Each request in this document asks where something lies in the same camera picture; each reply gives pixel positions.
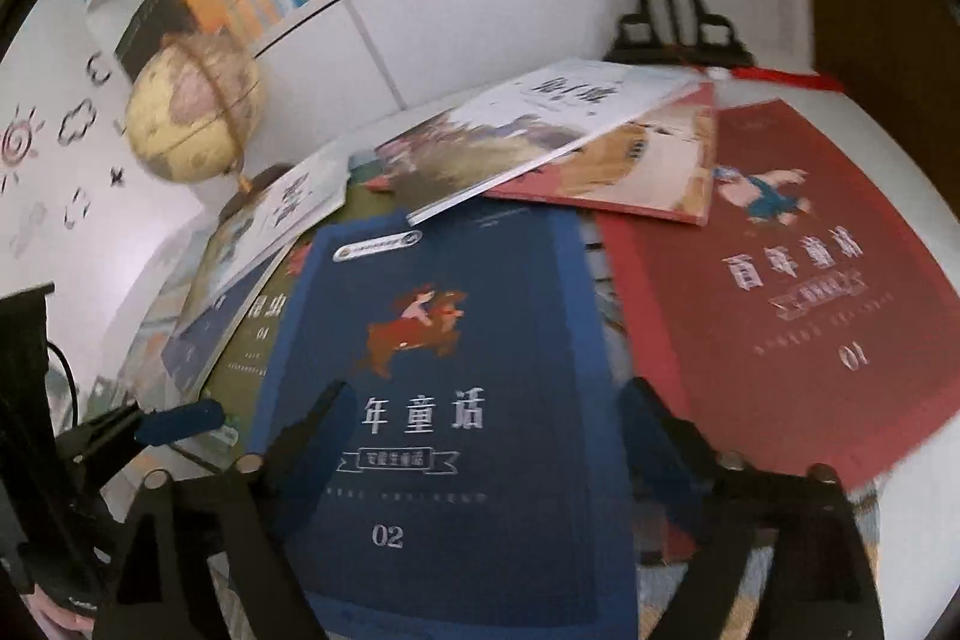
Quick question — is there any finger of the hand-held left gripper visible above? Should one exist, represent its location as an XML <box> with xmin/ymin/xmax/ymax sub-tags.
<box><xmin>56</xmin><ymin>398</ymin><xmax>227</xmax><ymax>461</ymax></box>

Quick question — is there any beige desk globe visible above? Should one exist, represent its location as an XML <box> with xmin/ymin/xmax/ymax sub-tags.
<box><xmin>124</xmin><ymin>29</ymin><xmax>301</xmax><ymax>221</ymax></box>

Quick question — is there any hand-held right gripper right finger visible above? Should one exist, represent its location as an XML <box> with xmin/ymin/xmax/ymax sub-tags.
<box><xmin>625</xmin><ymin>376</ymin><xmax>887</xmax><ymax>640</ymax></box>

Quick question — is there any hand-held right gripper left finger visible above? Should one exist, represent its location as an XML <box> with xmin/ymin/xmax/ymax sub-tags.
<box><xmin>112</xmin><ymin>381</ymin><xmax>353</xmax><ymax>640</ymax></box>

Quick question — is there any black book set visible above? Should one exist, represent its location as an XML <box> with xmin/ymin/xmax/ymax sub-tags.
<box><xmin>116</xmin><ymin>0</ymin><xmax>200</xmax><ymax>79</ymax></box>

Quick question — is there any olive green book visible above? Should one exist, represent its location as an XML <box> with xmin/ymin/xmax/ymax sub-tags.
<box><xmin>199</xmin><ymin>160</ymin><xmax>410</xmax><ymax>453</ymax></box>

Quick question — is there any person's left hand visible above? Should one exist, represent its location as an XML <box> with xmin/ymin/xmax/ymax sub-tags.
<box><xmin>30</xmin><ymin>599</ymin><xmax>102</xmax><ymax>640</ymax></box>

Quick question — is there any patterned table mat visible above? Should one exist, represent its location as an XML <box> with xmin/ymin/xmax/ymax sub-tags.
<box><xmin>90</xmin><ymin>190</ymin><xmax>960</xmax><ymax>640</ymax></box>

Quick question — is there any red illustrated picture book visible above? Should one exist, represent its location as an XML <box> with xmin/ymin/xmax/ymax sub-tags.
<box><xmin>484</xmin><ymin>81</ymin><xmax>721</xmax><ymax>227</ymax></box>

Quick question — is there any dark red book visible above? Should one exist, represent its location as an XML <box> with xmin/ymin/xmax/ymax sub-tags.
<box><xmin>596</xmin><ymin>98</ymin><xmax>960</xmax><ymax>566</ymax></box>

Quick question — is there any navy book blue border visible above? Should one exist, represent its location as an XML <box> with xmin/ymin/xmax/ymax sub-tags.
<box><xmin>247</xmin><ymin>206</ymin><xmax>638</xmax><ymax>640</ymax></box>

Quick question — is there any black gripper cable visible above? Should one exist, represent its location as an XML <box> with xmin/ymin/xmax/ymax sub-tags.
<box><xmin>45</xmin><ymin>344</ymin><xmax>82</xmax><ymax>438</ymax></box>

